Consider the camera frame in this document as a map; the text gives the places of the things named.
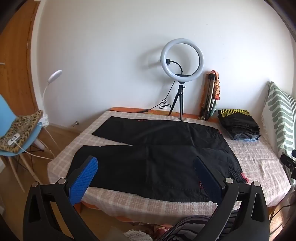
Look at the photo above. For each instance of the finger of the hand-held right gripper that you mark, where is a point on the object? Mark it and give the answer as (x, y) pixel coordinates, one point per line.
(288, 162)

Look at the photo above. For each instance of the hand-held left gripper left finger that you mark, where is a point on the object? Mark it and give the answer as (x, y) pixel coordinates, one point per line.
(84, 178)

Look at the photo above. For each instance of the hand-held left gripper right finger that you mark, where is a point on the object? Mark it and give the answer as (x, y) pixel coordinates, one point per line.
(208, 178)

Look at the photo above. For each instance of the black pants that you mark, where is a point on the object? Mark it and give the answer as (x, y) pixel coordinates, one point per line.
(150, 162)

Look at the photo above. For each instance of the checkered beige blanket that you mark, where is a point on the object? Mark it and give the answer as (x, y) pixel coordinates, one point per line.
(254, 157)

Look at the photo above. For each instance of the person's striped clothing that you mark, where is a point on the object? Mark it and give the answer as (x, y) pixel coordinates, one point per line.
(196, 224)

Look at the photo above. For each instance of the green patterned white pillow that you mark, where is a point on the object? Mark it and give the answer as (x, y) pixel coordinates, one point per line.
(277, 111)

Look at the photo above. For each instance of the metal door stopper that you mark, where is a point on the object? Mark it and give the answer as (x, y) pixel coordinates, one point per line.
(75, 123)

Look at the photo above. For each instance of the stack of folded clothes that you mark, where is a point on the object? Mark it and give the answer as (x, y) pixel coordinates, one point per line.
(238, 122)

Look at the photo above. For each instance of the orange leaf-print bed sheet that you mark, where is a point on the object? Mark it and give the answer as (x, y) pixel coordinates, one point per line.
(192, 115)

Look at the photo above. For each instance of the white knitted cloth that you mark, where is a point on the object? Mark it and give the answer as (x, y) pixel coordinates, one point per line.
(137, 235)

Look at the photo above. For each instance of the white heating pad controller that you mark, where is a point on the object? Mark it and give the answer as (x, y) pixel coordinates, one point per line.
(13, 139)

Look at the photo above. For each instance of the leopard print heating pad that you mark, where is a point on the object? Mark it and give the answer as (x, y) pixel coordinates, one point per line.
(20, 125)

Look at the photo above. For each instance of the black mini tripod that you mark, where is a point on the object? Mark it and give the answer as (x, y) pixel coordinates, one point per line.
(181, 97)

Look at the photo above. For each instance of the folded metal stand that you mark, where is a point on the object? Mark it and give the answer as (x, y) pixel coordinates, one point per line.
(208, 92)

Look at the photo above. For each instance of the orange patterned cloth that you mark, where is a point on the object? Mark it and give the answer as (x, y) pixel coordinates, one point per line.
(217, 88)

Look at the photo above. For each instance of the blue plastic chair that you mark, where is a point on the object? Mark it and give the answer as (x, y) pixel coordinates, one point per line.
(4, 111)

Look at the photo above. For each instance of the white gooseneck desk lamp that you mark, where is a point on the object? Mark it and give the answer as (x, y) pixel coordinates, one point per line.
(55, 75)

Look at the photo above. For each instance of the black gooseneck phone holder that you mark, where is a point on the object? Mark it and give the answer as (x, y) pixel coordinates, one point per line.
(178, 64)

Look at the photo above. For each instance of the wooden door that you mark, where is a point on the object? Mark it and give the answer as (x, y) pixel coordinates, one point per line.
(16, 58)

